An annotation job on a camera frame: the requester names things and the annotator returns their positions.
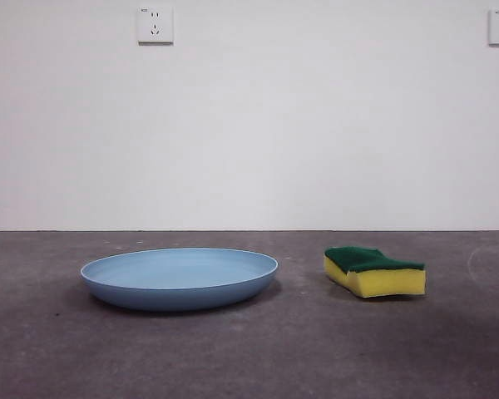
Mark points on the light blue round plate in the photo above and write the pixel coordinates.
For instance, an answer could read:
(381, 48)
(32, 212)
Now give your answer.
(179, 274)

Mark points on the yellow sponge with green pad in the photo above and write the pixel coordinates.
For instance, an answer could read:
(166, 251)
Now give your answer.
(382, 282)

